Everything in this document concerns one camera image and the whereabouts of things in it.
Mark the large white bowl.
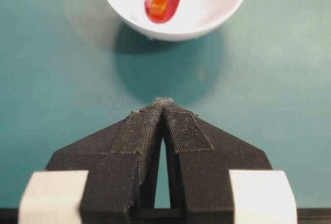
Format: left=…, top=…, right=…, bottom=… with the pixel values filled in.
left=107, top=0, right=243, bottom=41

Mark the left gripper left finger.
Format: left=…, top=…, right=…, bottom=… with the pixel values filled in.
left=18, top=99, right=165, bottom=223

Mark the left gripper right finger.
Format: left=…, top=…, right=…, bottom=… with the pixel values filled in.
left=162, top=100, right=297, bottom=223

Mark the small red block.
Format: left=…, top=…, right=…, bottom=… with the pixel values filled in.
left=149, top=0, right=168, bottom=20

